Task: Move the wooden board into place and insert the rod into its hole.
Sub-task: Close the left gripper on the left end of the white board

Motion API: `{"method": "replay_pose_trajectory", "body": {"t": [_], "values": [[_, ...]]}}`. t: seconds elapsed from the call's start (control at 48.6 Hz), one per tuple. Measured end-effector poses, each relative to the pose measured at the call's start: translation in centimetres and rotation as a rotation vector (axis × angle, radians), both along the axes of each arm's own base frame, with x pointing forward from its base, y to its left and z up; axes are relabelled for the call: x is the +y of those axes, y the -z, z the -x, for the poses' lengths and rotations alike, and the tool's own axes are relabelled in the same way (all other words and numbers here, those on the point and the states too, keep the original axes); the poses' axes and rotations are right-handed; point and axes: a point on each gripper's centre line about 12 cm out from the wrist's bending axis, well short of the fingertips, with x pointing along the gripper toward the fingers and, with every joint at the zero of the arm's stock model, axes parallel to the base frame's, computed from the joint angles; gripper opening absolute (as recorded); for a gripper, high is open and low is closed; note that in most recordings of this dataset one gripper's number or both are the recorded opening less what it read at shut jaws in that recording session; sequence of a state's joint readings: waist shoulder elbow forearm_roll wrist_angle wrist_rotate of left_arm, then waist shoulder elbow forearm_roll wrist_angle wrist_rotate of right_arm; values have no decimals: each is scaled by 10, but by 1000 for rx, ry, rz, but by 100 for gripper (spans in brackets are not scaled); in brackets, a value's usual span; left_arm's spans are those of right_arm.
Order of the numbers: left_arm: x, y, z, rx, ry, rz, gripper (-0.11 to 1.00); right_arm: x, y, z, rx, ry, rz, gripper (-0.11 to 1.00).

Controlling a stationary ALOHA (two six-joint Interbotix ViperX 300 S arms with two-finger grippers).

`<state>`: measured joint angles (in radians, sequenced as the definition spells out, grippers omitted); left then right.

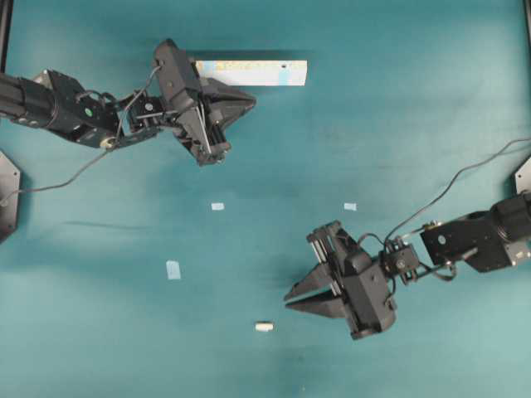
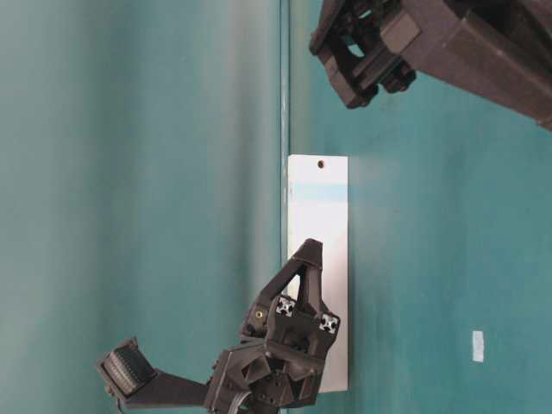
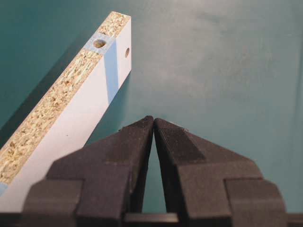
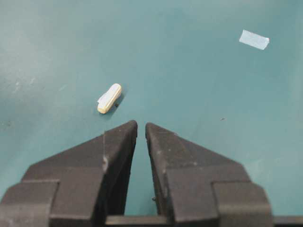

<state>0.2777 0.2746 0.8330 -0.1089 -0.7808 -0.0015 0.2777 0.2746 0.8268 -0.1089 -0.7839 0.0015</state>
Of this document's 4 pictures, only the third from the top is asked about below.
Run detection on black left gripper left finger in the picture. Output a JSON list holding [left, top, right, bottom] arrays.
[[23, 116, 153, 227]]

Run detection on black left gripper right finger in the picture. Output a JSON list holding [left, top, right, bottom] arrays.
[[154, 118, 287, 227]]

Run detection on white particle board plank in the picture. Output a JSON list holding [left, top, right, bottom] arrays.
[[0, 11, 132, 213]]

